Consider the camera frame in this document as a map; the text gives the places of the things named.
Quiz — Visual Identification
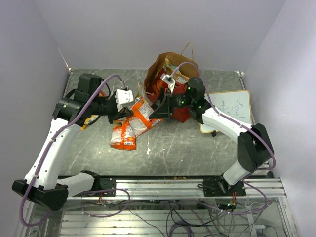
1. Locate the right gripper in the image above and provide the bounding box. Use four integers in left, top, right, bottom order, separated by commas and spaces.
147, 87, 194, 119

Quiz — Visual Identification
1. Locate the small red snack packet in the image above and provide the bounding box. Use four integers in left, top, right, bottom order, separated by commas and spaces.
98, 90, 105, 97

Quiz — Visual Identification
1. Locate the orange Fox's candy bag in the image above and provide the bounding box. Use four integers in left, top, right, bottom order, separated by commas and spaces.
126, 93, 162, 137

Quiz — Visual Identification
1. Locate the red paper bag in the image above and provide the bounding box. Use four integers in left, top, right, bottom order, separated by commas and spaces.
143, 52, 205, 123

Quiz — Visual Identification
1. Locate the brown paper snack bag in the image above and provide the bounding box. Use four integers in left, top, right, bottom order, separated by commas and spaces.
162, 55, 191, 86

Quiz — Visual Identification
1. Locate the red Doritos bag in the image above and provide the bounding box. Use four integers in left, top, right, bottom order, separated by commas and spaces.
148, 69, 173, 95

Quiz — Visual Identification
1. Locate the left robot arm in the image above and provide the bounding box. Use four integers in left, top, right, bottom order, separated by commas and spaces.
12, 74, 134, 211

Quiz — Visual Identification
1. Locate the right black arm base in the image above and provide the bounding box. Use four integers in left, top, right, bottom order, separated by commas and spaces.
197, 177, 246, 197

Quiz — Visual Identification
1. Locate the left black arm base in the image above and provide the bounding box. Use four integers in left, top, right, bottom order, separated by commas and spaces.
100, 177, 116, 198

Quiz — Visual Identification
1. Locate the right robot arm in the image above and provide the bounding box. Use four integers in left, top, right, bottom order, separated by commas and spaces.
149, 75, 274, 196

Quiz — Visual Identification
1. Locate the yellow snack bar wrapper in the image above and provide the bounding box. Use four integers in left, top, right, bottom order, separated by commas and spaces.
81, 115, 100, 131

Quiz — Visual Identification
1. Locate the small whiteboard with stand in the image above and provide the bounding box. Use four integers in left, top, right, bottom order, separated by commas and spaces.
200, 90, 252, 142

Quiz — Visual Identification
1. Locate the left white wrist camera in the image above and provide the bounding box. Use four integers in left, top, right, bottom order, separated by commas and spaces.
115, 89, 134, 111

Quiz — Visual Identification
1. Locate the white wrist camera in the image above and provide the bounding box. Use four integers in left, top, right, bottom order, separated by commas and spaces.
160, 73, 176, 94
115, 89, 134, 111

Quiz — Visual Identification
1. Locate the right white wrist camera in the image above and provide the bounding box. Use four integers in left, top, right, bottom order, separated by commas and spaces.
160, 73, 176, 94

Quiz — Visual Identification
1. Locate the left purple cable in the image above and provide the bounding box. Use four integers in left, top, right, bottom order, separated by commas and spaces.
19, 74, 129, 227

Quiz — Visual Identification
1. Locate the aluminium frame rail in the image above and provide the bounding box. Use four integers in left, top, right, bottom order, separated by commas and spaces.
68, 178, 286, 200

